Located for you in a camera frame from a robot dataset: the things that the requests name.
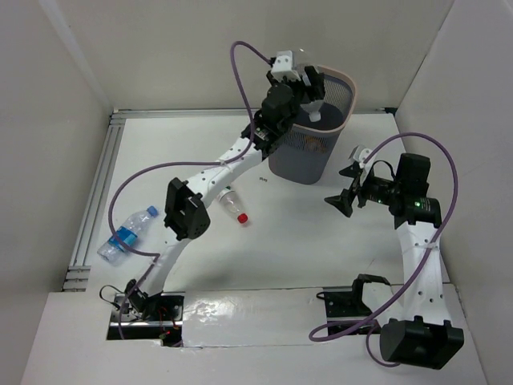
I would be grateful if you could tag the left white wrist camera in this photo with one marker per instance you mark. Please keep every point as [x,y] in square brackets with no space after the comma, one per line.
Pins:
[283,67]

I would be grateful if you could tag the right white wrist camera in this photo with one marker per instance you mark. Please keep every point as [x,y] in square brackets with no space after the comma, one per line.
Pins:
[359,155]

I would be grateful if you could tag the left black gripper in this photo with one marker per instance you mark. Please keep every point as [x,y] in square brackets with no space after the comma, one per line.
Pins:
[306,86]

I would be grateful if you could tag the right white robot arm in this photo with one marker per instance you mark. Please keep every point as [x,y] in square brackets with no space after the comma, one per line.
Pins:
[416,329]

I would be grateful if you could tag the white taped cover sheet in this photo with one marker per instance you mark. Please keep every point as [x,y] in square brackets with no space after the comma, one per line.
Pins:
[241,318]

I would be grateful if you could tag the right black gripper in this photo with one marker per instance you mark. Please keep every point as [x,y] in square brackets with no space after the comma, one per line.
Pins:
[343,202]

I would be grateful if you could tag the green white label bottle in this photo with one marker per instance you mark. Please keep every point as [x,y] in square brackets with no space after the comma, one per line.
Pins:
[311,107]

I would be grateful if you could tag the red label clear bottle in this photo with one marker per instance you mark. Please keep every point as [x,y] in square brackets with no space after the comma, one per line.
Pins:
[232,204]

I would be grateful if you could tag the orange juice bottle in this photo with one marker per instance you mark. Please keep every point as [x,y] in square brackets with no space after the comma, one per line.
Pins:
[314,144]

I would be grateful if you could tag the aluminium frame rail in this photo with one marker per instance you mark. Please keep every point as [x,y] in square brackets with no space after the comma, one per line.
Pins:
[293,238]

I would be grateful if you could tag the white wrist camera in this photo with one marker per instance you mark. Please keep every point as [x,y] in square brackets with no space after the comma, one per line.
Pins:
[359,155]
[283,67]

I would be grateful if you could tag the grey mesh waste bin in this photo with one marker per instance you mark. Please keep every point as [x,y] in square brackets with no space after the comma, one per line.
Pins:
[290,161]

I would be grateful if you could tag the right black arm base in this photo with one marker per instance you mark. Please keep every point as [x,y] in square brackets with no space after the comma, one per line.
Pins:
[345,306]

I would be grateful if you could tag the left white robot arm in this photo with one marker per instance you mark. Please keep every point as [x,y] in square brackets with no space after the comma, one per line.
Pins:
[187,202]

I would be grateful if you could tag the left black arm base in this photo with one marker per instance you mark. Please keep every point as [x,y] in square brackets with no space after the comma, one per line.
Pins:
[163,322]

